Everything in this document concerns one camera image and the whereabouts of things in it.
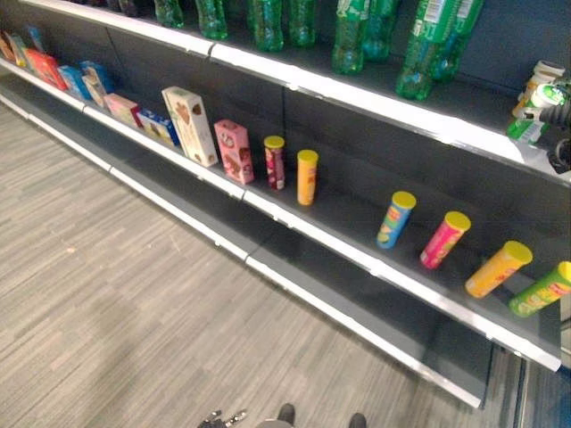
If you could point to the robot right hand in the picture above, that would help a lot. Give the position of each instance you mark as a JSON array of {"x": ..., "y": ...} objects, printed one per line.
[{"x": 556, "y": 114}]

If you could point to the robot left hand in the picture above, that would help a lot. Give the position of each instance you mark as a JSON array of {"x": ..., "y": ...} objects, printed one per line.
[{"x": 223, "y": 418}]

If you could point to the green white labelled bottle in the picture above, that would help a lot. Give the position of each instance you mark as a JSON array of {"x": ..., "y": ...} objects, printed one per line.
[{"x": 529, "y": 128}]

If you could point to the yellow jar with white lid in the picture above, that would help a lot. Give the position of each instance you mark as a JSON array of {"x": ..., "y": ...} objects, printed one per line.
[{"x": 537, "y": 76}]

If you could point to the robot left dark foot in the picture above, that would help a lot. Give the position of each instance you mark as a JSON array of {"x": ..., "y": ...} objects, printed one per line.
[{"x": 286, "y": 414}]

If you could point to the robot dark foot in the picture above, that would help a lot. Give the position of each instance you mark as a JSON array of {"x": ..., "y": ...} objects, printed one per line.
[
  {"x": 286, "y": 414},
  {"x": 357, "y": 420}
]

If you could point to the green plastic soda bottle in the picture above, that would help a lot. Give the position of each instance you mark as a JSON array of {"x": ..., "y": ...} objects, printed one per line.
[
  {"x": 212, "y": 18},
  {"x": 423, "y": 53},
  {"x": 349, "y": 41},
  {"x": 452, "y": 49},
  {"x": 169, "y": 12},
  {"x": 303, "y": 23},
  {"x": 267, "y": 24},
  {"x": 379, "y": 35}
]

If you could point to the robot right dark foot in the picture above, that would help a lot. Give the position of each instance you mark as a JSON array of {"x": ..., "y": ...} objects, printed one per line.
[{"x": 357, "y": 420}]

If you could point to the long orange chip can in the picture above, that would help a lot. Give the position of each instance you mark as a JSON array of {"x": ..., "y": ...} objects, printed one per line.
[{"x": 498, "y": 269}]

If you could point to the pink chip can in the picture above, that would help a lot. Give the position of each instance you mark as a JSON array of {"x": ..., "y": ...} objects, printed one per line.
[{"x": 444, "y": 241}]

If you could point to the green chip can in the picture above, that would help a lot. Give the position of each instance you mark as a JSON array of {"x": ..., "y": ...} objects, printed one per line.
[{"x": 540, "y": 290}]

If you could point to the blue chip can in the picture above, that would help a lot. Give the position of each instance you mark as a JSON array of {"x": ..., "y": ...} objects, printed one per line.
[{"x": 395, "y": 220}]

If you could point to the grey snack shelf board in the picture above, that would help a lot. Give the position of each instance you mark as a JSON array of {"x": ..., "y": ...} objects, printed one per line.
[{"x": 339, "y": 254}]

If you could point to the grey bottle shelf board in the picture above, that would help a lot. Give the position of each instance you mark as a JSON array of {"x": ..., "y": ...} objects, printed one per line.
[{"x": 339, "y": 91}]

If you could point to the short orange chip can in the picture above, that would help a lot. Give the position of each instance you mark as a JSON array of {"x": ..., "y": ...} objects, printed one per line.
[{"x": 307, "y": 178}]

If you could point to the dark red chip can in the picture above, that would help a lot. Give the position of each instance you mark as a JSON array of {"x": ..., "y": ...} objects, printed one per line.
[{"x": 275, "y": 163}]

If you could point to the pink cookie box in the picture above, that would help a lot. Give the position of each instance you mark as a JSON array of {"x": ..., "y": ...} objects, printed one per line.
[{"x": 234, "y": 152}]

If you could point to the tall cream cookie box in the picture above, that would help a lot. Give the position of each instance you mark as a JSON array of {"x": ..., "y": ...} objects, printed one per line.
[{"x": 190, "y": 126}]

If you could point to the blue white biscuit box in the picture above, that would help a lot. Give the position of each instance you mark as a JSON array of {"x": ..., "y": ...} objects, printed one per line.
[{"x": 158, "y": 127}]

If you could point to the pale pink flat box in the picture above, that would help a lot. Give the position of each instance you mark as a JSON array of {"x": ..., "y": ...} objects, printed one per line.
[{"x": 122, "y": 109}]

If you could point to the white beige snack box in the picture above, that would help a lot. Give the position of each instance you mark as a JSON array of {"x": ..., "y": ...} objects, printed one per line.
[{"x": 94, "y": 91}]

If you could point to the blue orange snack box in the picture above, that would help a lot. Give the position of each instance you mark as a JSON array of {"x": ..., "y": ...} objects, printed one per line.
[{"x": 99, "y": 74}]

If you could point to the light blue snack box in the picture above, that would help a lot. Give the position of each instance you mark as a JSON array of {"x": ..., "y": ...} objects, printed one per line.
[{"x": 74, "y": 83}]

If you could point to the red snack box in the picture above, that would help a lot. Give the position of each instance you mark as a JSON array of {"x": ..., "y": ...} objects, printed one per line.
[{"x": 45, "y": 68}]

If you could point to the teal yellow snack box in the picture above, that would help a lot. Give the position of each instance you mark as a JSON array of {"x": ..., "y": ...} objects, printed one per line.
[{"x": 19, "y": 50}]

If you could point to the small blue snack box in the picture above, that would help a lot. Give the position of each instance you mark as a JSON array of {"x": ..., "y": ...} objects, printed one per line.
[{"x": 35, "y": 38}]

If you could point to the brown snack box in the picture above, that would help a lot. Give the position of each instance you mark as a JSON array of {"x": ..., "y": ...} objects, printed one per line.
[{"x": 4, "y": 46}]

